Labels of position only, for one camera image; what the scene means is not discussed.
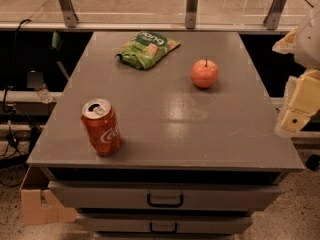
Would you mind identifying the red coke can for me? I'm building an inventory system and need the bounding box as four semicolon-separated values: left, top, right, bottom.
81;98;121;157

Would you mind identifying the left metal bracket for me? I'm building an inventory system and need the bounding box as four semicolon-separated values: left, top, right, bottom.
58;0;79;28

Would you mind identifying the drawer with handle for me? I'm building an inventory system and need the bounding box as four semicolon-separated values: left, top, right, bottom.
76;214;252;234
49;181;281;211

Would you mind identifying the red apple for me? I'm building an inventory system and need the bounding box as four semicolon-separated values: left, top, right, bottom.
191;59;219;89

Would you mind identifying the green chip bag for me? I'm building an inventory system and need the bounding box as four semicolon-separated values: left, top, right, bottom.
116;31;180;70

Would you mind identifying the grey drawer cabinet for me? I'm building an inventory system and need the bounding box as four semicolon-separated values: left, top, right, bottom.
28;32;303;240

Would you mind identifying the top drawer with handle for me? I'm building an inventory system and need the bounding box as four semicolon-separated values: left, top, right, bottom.
49;181;281;211

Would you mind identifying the middle metal bracket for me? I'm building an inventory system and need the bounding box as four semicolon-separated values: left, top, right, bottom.
185;0;198;29

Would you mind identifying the cardboard box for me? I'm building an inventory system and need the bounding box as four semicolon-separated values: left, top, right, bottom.
20;167;77;225

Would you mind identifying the black cable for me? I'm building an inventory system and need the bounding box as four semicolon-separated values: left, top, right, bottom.
1;18;33;115

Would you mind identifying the middle drawer with handle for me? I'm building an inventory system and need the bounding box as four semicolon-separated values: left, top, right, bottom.
76;214;252;234

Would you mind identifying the metal bracket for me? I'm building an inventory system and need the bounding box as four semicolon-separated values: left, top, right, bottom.
185;0;198;29
58;0;79;28
263;0;287;30

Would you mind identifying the clear plastic bottle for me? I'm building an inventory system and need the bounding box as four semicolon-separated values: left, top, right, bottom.
35;84;53;104

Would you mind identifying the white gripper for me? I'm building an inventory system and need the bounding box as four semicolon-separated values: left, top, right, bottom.
272;3;320;138

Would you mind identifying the right metal bracket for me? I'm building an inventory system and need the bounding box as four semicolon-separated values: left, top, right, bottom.
263;0;287;30

